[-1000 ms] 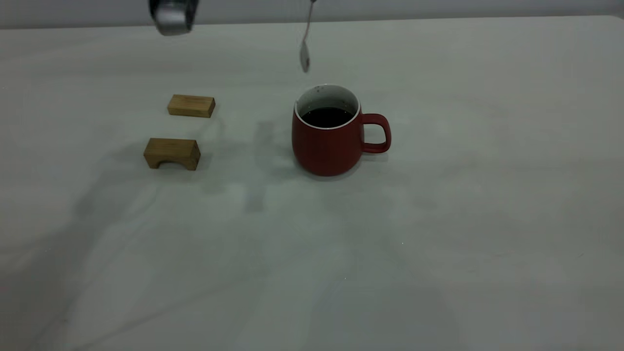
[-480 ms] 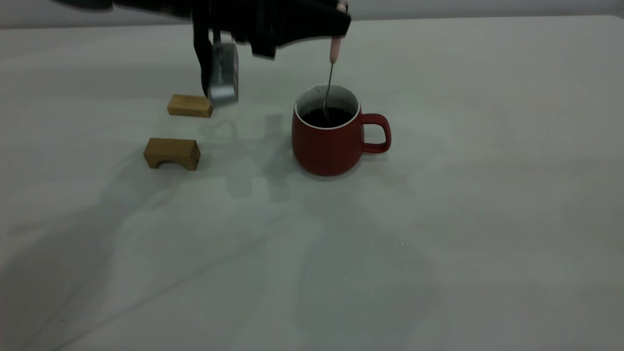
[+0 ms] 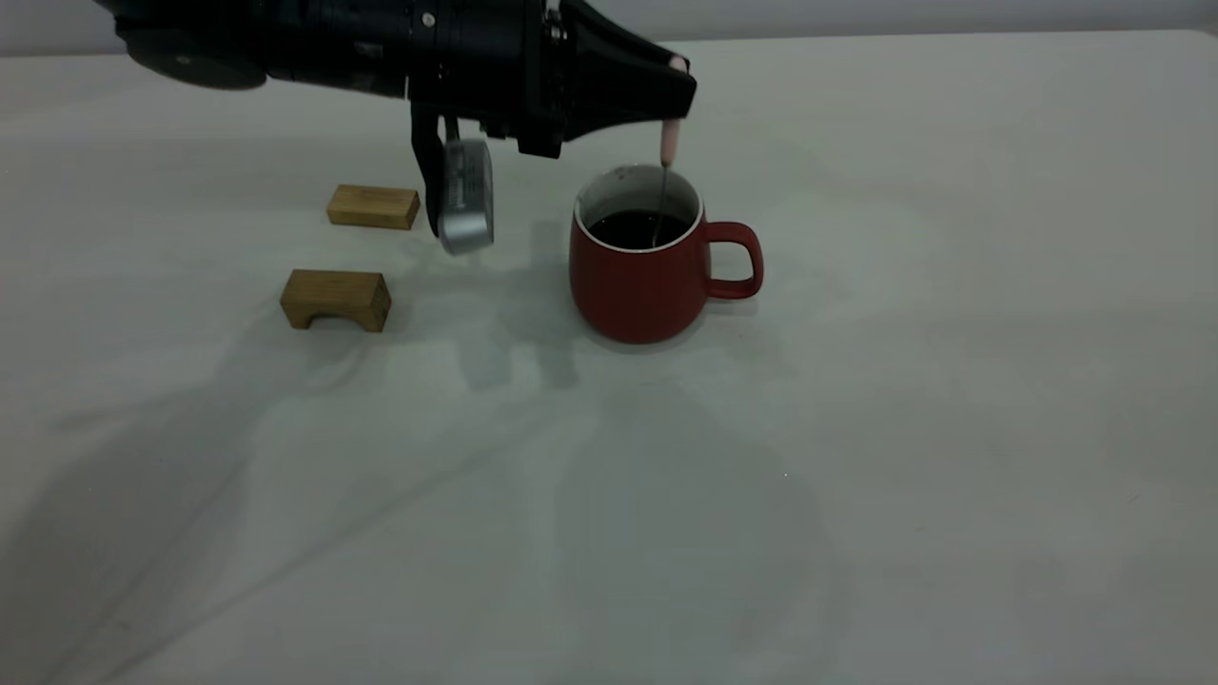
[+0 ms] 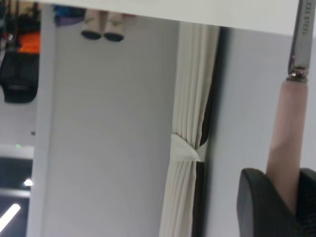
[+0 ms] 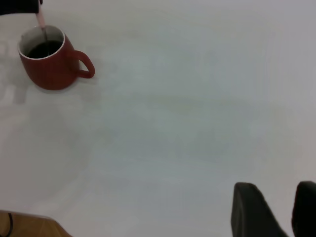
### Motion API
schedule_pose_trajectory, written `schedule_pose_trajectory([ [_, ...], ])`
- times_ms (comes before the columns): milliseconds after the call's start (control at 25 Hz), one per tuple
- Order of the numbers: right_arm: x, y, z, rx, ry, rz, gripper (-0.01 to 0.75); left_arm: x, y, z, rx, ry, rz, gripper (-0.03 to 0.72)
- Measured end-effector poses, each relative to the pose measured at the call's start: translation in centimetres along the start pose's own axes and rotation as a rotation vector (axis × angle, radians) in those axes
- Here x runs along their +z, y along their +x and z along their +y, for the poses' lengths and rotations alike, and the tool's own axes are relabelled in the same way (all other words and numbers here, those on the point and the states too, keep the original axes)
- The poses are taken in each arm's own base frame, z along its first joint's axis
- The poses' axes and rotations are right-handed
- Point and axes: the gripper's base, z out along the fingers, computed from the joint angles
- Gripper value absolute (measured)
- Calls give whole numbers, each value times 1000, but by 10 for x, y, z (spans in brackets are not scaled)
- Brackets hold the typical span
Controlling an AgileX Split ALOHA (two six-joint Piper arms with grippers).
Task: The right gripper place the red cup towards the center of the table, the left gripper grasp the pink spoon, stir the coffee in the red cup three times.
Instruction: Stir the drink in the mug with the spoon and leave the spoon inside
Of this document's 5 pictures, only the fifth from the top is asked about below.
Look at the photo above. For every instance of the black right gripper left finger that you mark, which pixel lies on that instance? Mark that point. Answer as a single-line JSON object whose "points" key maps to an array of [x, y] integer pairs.
{"points": [[251, 212]]}

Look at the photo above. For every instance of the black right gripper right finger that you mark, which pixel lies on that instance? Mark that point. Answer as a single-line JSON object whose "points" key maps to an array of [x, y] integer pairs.
{"points": [[306, 209]]}

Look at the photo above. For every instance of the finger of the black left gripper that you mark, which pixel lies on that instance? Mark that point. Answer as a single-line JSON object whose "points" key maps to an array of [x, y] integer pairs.
{"points": [[17, 7]]}

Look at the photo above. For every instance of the red ceramic mug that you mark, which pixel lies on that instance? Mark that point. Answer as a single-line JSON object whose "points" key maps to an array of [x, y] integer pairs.
{"points": [[51, 74]]}

